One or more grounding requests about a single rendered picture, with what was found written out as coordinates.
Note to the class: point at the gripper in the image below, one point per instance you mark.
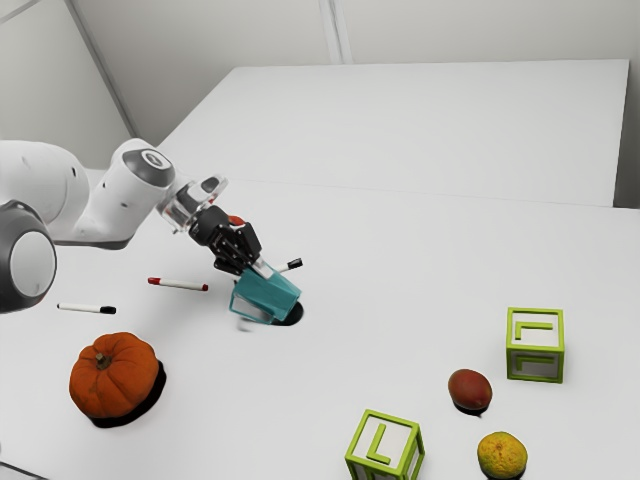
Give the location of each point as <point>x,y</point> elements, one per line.
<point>227,242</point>

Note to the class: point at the white marker with red caps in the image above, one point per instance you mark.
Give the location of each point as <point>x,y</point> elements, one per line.
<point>177,284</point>

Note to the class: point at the yellow-green citrus fruit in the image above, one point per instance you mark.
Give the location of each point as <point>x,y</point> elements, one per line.
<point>502,455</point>

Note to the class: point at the orange pumpkin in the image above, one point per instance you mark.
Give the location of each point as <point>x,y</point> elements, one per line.
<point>112,375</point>

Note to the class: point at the teal faceted mug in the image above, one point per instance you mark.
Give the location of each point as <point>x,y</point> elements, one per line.
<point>265,297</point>

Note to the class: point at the red mango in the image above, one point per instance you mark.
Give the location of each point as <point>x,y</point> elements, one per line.
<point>469,388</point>

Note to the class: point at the white marker with black cap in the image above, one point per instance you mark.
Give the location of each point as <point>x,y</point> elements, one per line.
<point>292,263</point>
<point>85,308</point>

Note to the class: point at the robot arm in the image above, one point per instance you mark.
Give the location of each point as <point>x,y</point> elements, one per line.
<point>115,200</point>

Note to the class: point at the green letter block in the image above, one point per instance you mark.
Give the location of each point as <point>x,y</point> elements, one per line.
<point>382,447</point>
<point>535,345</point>

